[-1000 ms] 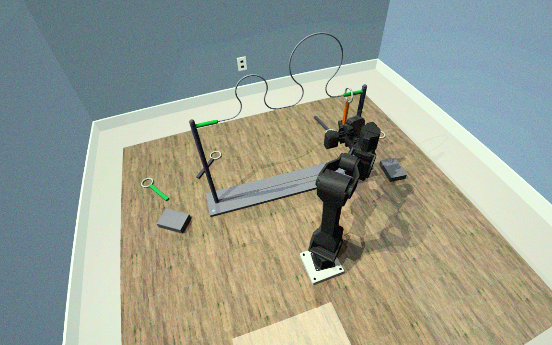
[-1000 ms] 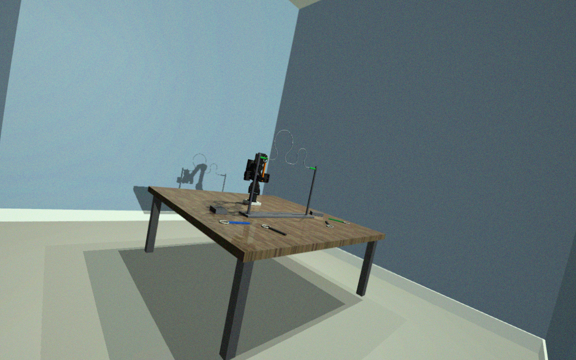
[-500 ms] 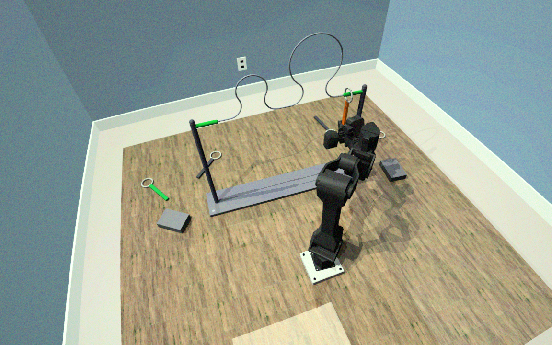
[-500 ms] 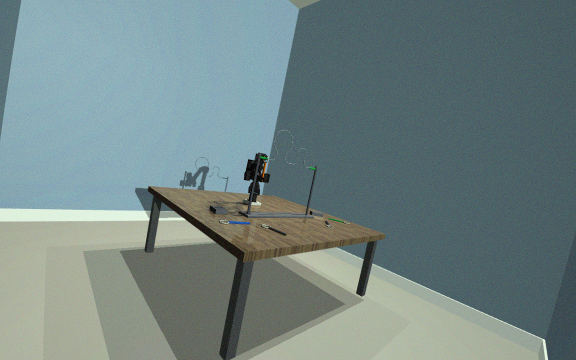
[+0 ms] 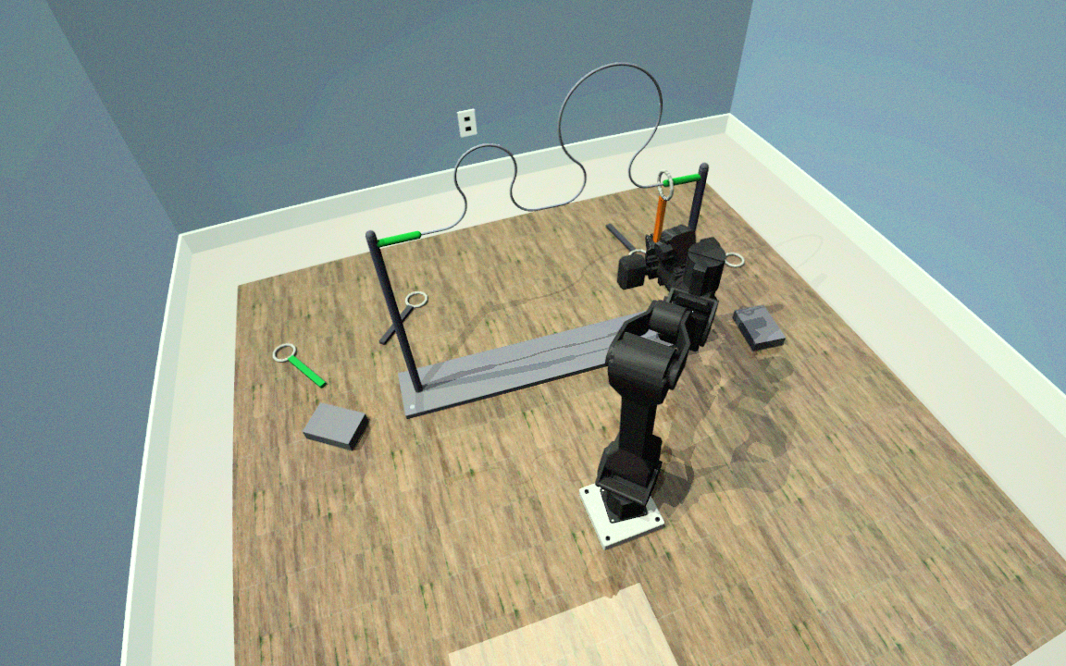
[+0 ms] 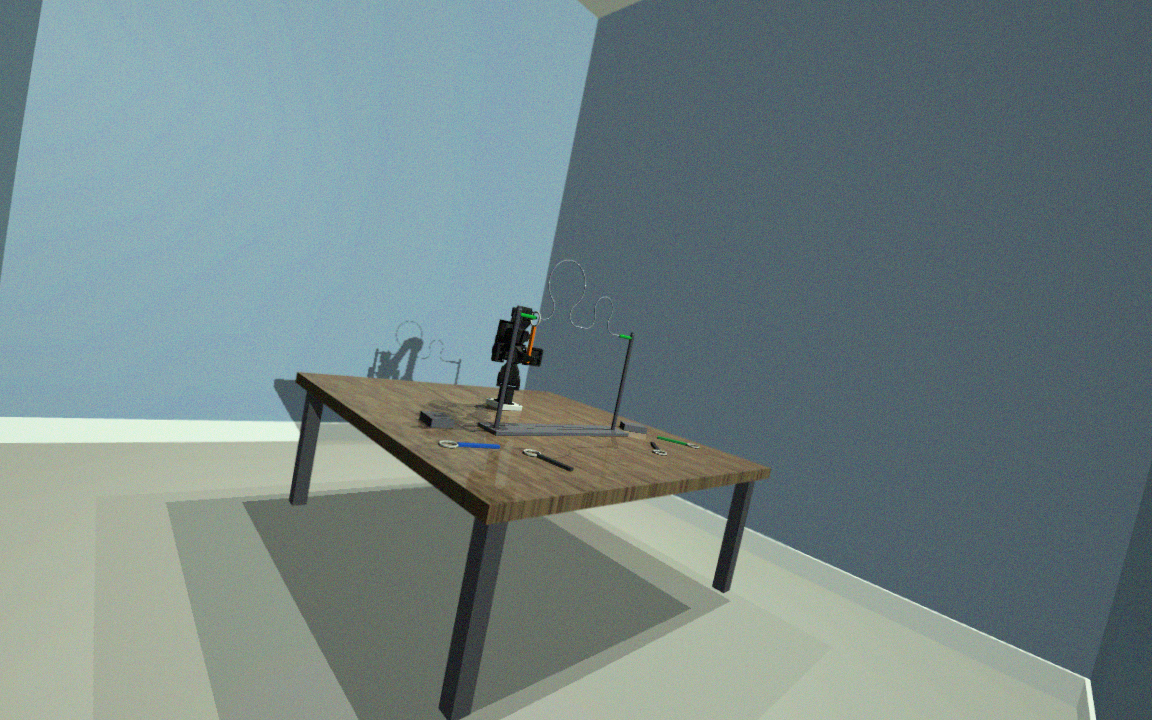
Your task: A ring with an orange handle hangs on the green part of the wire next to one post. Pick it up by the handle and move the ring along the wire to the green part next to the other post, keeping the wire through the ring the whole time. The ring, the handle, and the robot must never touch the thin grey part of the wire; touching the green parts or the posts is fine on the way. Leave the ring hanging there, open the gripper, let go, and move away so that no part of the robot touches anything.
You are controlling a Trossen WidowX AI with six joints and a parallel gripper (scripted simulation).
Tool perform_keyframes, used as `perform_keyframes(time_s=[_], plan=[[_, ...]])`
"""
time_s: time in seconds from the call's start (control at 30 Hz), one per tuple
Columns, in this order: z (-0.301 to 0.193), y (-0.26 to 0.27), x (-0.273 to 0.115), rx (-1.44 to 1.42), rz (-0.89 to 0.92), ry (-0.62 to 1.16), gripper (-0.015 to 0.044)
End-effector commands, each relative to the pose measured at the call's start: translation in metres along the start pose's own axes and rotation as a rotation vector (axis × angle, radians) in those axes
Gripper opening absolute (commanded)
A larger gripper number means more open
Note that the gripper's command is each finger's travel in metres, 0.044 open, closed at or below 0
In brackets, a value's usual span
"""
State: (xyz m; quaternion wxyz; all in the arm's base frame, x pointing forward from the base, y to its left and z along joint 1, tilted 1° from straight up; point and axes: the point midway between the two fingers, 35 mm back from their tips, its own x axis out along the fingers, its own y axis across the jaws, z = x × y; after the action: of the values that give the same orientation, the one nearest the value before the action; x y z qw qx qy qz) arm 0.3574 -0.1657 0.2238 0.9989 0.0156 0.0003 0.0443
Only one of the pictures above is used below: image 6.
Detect blue handle with white loop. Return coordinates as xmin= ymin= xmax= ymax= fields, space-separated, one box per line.
xmin=438 ymin=440 xmax=500 ymax=449

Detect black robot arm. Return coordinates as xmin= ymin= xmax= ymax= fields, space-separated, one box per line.
xmin=492 ymin=305 xmax=533 ymax=406

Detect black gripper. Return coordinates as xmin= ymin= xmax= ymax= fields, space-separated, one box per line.
xmin=492 ymin=342 xmax=543 ymax=367

